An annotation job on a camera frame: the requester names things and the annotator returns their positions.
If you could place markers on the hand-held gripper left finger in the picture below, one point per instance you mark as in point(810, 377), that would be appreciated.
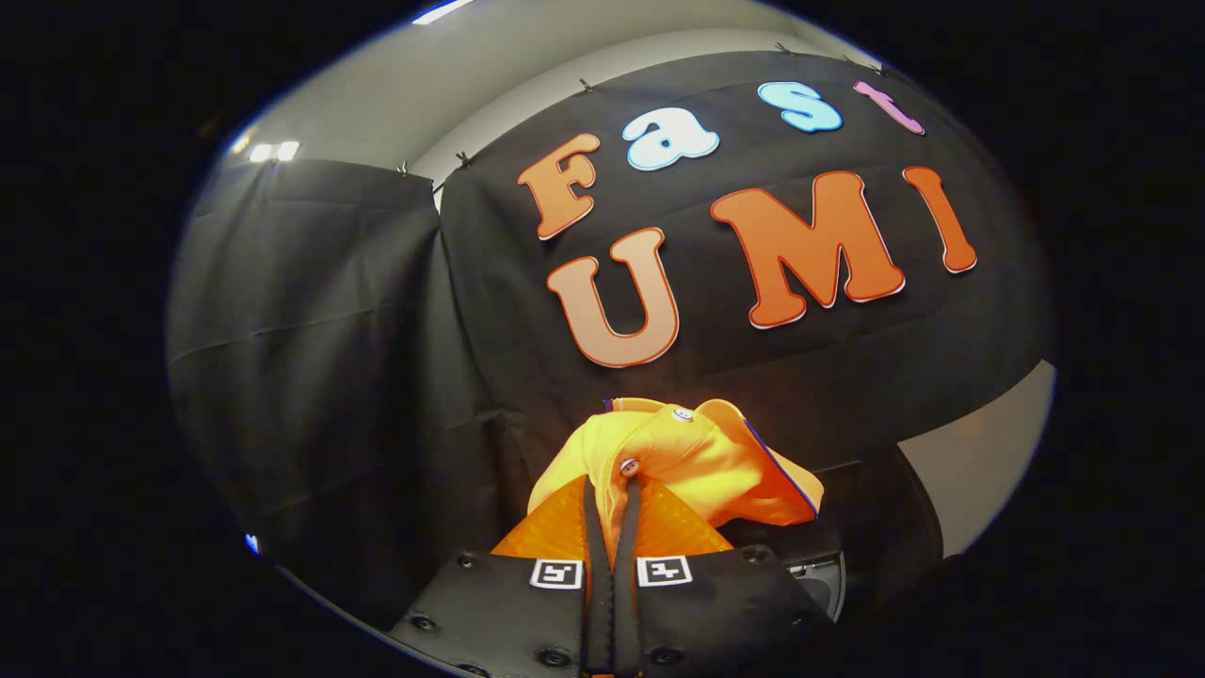
point(595, 603)

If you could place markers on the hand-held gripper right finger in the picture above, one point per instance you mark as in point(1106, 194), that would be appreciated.
point(628, 603)

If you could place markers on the yellow polo shirt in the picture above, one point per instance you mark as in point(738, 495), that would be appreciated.
point(697, 461)

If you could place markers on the dark grey washing machine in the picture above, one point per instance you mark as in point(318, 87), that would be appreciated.
point(814, 584)

